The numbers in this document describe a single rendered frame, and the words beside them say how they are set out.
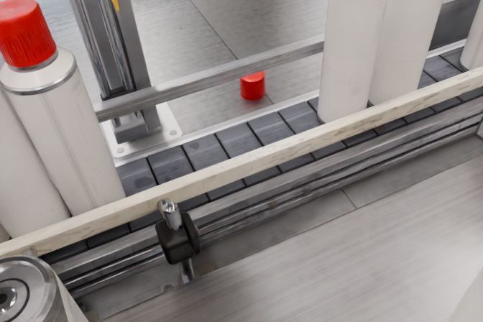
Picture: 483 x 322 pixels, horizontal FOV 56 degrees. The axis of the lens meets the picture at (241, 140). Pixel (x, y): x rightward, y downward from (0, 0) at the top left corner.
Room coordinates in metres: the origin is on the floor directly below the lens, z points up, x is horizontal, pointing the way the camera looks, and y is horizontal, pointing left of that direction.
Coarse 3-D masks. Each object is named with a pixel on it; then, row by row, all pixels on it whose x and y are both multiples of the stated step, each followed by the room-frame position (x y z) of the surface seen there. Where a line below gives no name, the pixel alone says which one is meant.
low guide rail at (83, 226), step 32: (416, 96) 0.35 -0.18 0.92; (448, 96) 0.36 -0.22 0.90; (320, 128) 0.31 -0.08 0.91; (352, 128) 0.32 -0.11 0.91; (256, 160) 0.28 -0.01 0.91; (160, 192) 0.25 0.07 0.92; (192, 192) 0.25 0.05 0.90; (64, 224) 0.22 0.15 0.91; (96, 224) 0.22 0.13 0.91; (0, 256) 0.19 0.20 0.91
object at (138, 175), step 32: (448, 64) 0.45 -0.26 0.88; (480, 96) 0.39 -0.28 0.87; (256, 128) 0.35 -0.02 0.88; (288, 128) 0.35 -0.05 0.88; (384, 128) 0.34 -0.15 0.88; (160, 160) 0.32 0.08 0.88; (192, 160) 0.31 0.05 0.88; (224, 160) 0.31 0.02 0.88; (288, 160) 0.30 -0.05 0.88; (128, 192) 0.28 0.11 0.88; (224, 192) 0.27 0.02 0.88; (128, 224) 0.24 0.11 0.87; (64, 256) 0.21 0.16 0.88
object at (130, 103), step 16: (448, 0) 0.45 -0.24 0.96; (464, 0) 0.46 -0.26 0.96; (480, 0) 0.47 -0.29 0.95; (288, 48) 0.38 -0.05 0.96; (304, 48) 0.38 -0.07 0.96; (320, 48) 0.39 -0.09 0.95; (224, 64) 0.36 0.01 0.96; (240, 64) 0.36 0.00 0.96; (256, 64) 0.36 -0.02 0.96; (272, 64) 0.37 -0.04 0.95; (176, 80) 0.34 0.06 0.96; (192, 80) 0.34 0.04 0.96; (208, 80) 0.34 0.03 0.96; (224, 80) 0.35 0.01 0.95; (128, 96) 0.32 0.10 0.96; (144, 96) 0.32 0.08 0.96; (160, 96) 0.33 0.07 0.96; (176, 96) 0.33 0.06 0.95; (96, 112) 0.30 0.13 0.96; (112, 112) 0.31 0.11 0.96; (128, 112) 0.31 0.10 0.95
